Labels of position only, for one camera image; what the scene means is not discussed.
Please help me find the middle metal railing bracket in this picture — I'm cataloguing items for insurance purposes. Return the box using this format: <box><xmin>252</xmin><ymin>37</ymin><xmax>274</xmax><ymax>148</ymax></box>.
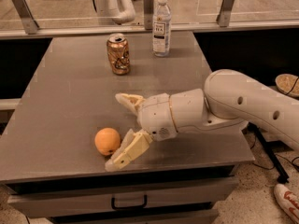
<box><xmin>143</xmin><ymin>0</ymin><xmax>154</xmax><ymax>30</ymax></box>

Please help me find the crushed orange soda can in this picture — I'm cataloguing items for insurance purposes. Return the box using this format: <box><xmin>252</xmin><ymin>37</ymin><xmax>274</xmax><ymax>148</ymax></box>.
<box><xmin>107</xmin><ymin>33</ymin><xmax>130</xmax><ymax>76</ymax></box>

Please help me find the white and red sneaker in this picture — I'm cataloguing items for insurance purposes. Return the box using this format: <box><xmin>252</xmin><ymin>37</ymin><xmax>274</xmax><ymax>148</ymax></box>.
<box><xmin>274</xmin><ymin>184</ymin><xmax>299</xmax><ymax>224</ymax></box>

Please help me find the metal railing bracket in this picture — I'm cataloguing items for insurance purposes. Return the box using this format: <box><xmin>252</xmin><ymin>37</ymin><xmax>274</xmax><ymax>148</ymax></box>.
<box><xmin>216</xmin><ymin>0</ymin><xmax>235</xmax><ymax>27</ymax></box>
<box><xmin>11</xmin><ymin>0</ymin><xmax>39</xmax><ymax>35</ymax></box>
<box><xmin>143</xmin><ymin>0</ymin><xmax>154</xmax><ymax>30</ymax></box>

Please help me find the black floor cable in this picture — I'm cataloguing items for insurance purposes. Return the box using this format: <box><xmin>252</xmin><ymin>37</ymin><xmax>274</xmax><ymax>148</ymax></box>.
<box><xmin>249</xmin><ymin>133</ymin><xmax>299</xmax><ymax>174</ymax></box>

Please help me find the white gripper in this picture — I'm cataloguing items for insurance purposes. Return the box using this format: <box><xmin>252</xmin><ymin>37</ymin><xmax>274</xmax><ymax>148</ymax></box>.
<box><xmin>105</xmin><ymin>93</ymin><xmax>178</xmax><ymax>172</ymax></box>

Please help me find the lower grey drawer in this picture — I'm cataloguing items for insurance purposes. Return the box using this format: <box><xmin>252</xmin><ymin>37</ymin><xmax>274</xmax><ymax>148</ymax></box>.
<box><xmin>51</xmin><ymin>209</ymin><xmax>219</xmax><ymax>224</ymax></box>

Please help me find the right metal railing bracket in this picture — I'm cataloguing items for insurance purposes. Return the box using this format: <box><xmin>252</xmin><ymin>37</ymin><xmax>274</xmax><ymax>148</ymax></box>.
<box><xmin>216</xmin><ymin>0</ymin><xmax>235</xmax><ymax>27</ymax></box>

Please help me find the grey drawer with black handle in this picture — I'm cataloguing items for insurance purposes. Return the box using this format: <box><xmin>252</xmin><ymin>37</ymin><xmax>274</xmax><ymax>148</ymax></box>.
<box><xmin>8</xmin><ymin>176</ymin><xmax>238</xmax><ymax>217</ymax></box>

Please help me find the clear plastic water bottle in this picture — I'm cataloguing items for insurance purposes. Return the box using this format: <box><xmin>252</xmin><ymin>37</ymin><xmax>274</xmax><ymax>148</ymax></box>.
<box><xmin>152</xmin><ymin>0</ymin><xmax>171</xmax><ymax>57</ymax></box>

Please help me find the black floor stand leg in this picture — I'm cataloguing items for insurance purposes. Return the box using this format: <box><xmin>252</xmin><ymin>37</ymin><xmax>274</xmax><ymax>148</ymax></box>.
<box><xmin>249</xmin><ymin>123</ymin><xmax>289</xmax><ymax>184</ymax></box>

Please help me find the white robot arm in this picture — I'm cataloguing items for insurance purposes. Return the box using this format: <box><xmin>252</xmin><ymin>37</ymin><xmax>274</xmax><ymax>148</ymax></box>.
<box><xmin>105</xmin><ymin>69</ymin><xmax>299</xmax><ymax>172</ymax></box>

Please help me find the orange fruit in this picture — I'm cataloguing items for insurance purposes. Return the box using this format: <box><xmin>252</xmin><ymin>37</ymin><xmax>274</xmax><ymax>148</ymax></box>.
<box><xmin>94</xmin><ymin>128</ymin><xmax>121</xmax><ymax>156</ymax></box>

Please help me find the white robot arm behind glass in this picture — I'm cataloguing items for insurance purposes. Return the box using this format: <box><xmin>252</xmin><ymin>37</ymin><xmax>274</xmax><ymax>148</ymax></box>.
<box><xmin>93</xmin><ymin>0</ymin><xmax>135</xmax><ymax>25</ymax></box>

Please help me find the left metal railing bracket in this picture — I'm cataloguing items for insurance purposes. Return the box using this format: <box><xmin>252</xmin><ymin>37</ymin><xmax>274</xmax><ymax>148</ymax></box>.
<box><xmin>11</xmin><ymin>0</ymin><xmax>39</xmax><ymax>35</ymax></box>

